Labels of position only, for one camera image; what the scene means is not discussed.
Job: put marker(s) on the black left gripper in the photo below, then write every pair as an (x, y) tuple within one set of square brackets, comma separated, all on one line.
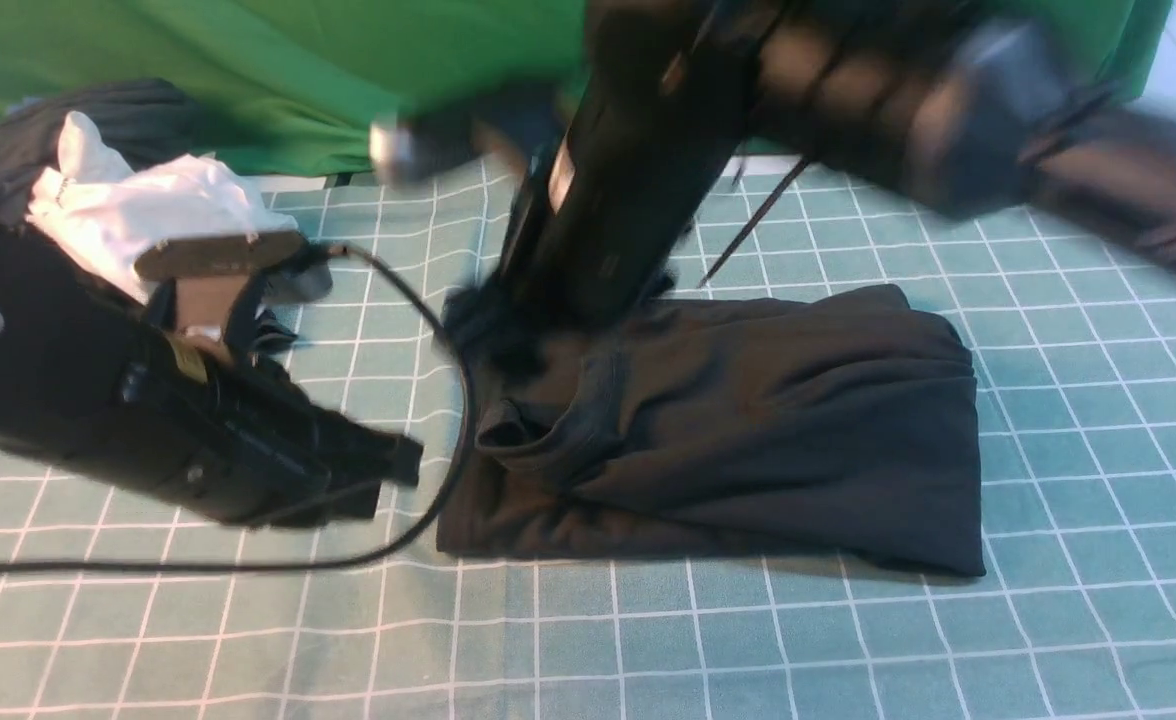
[(88, 386)]

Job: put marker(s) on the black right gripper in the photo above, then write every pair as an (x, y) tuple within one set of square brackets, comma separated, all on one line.
[(668, 101)]

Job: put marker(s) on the dark gray long-sleeved shirt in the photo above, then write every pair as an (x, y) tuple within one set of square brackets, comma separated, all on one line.
[(728, 428)]

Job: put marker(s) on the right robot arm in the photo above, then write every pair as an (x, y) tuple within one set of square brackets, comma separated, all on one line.
[(963, 112)]

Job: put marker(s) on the white crumpled garment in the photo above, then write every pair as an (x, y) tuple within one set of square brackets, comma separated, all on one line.
[(105, 215)]

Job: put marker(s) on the green backdrop cloth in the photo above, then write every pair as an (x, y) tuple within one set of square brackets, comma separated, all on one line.
[(289, 87)]

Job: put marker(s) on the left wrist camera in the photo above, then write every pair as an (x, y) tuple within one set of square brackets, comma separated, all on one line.
[(220, 286)]

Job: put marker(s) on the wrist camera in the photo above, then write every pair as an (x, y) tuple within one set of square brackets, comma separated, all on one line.
[(412, 151), (220, 286)]

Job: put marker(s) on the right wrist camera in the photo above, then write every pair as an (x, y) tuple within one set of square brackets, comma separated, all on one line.
[(412, 151)]

